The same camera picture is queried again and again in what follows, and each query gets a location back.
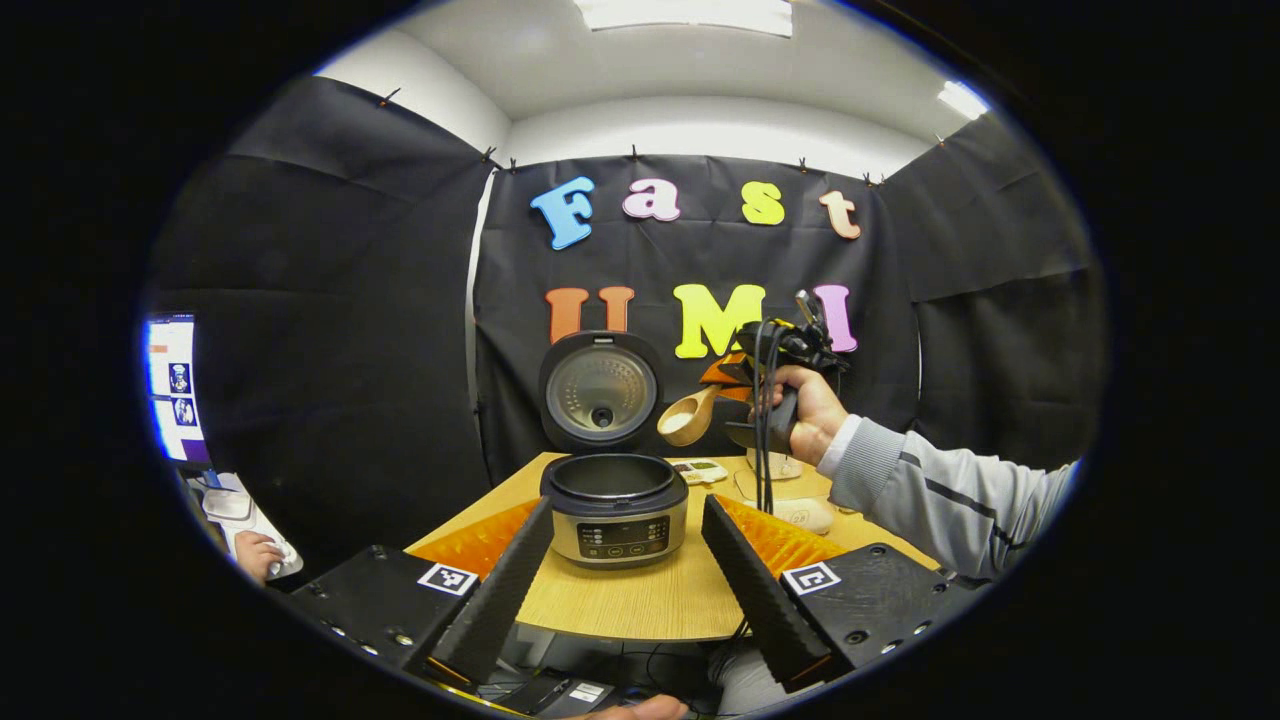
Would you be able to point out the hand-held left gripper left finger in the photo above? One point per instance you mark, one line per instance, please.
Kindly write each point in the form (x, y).
(500, 590)

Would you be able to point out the white toaster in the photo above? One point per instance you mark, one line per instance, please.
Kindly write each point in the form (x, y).
(785, 466)

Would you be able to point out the clear box of rice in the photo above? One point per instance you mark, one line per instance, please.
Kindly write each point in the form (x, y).
(805, 515)

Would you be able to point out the wooden spoon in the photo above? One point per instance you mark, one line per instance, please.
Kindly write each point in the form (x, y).
(685, 420)

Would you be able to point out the white side desk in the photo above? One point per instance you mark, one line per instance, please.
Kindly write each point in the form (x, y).
(225, 505)

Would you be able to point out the small ceiling light panel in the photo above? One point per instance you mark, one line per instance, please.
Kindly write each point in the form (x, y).
(962, 98)

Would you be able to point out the dark grey rice cooker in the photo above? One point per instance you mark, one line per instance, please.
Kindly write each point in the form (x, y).
(615, 520)

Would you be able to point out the computer monitor screen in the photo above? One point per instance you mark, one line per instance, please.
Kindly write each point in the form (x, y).
(175, 390)

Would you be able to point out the white divided grain dish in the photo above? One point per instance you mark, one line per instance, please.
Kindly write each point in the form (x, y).
(700, 470)

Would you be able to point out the black box with white label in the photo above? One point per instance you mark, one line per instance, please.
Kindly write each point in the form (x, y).
(570, 692)

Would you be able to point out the large ceiling light panel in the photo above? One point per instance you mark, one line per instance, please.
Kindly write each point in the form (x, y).
(685, 15)

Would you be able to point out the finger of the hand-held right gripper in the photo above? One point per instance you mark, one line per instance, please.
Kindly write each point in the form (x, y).
(730, 375)

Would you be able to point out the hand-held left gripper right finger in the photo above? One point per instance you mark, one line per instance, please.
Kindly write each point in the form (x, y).
(755, 595)

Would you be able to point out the black backdrop cloth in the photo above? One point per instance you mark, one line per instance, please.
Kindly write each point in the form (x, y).
(350, 350)

